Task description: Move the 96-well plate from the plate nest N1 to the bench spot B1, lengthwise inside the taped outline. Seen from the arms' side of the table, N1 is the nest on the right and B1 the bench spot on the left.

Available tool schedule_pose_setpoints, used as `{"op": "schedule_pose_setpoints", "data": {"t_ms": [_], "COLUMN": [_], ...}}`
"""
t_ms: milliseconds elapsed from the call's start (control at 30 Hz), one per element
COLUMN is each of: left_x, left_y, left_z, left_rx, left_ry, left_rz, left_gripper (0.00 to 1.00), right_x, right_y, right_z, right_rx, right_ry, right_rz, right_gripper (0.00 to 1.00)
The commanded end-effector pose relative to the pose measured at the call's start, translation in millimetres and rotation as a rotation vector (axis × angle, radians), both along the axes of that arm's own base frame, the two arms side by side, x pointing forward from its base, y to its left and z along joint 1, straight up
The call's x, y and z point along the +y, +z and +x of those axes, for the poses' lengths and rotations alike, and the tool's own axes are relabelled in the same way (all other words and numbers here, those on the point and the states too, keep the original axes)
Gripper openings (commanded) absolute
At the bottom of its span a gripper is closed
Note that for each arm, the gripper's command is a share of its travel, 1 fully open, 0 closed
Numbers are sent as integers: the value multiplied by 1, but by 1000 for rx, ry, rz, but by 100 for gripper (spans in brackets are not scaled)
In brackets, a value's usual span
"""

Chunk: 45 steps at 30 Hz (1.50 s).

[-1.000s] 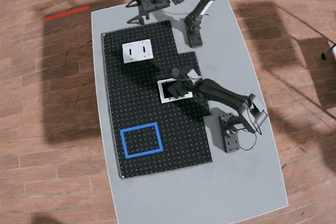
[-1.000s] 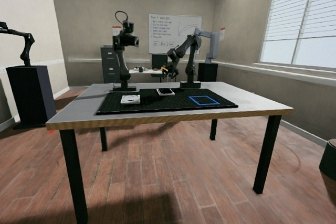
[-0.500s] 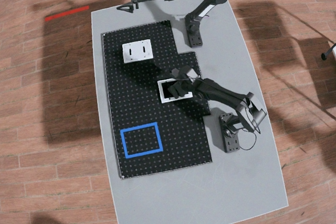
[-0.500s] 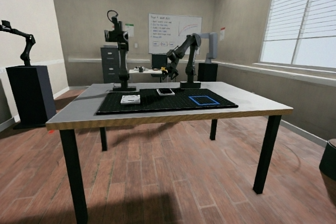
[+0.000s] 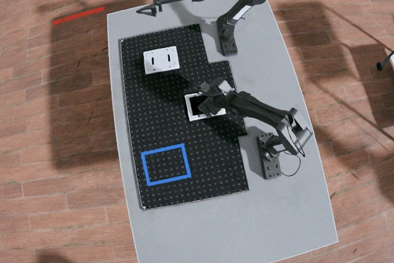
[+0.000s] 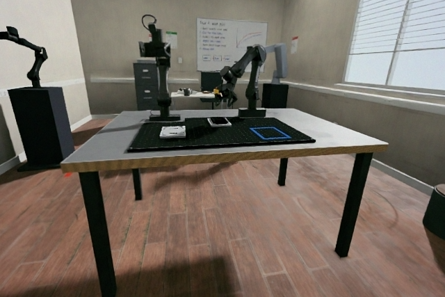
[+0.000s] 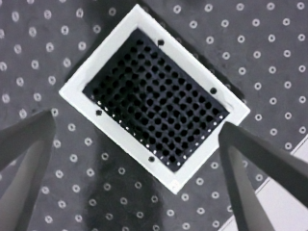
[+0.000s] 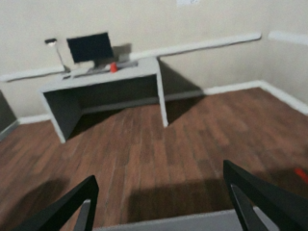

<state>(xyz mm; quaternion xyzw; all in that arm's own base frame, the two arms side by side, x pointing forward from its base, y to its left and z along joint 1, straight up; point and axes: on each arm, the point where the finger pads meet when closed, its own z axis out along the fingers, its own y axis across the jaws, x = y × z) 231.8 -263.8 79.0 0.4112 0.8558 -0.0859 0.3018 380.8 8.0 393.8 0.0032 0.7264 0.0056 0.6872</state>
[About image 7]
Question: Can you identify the black well plate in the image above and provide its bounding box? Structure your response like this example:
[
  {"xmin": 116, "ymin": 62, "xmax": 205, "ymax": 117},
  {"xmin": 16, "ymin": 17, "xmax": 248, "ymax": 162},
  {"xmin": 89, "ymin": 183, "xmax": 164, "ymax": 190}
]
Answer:
[{"xmin": 81, "ymin": 26, "xmax": 231, "ymax": 172}]

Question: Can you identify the black perforated breadboard plate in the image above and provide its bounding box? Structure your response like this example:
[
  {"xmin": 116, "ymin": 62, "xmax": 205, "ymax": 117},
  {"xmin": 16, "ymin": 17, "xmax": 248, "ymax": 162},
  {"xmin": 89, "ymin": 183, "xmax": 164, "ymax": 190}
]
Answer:
[{"xmin": 0, "ymin": 0, "xmax": 308, "ymax": 231}]

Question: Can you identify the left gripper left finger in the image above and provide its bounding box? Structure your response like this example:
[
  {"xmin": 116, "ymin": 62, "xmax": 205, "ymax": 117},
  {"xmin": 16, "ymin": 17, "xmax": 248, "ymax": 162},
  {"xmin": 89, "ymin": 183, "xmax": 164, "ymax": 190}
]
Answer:
[{"xmin": 0, "ymin": 110, "xmax": 57, "ymax": 231}]

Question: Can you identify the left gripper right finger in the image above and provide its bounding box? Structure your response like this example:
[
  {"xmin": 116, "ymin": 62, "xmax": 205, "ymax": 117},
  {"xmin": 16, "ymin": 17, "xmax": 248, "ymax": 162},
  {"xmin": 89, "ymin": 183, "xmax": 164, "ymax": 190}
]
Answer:
[{"xmin": 217, "ymin": 120, "xmax": 308, "ymax": 231}]

